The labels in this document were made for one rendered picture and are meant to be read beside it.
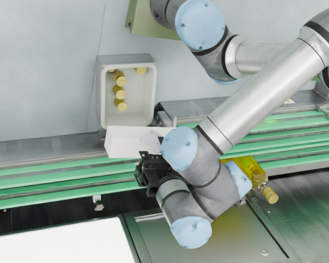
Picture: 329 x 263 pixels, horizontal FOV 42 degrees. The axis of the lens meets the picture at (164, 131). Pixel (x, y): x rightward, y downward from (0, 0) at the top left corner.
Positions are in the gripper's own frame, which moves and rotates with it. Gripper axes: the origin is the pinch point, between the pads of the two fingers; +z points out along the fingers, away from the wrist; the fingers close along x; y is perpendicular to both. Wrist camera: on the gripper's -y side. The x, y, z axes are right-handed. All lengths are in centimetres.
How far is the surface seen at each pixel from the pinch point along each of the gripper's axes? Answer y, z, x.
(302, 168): -77, 21, 24
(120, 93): 2.1, 27.7, -1.4
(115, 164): 3.3, 16.3, 17.9
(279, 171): -66, 21, 25
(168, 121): -12.2, 18.7, 3.3
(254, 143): -44.5, 15.2, 8.7
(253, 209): -44, 3, 28
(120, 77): 3.0, 27.7, -6.9
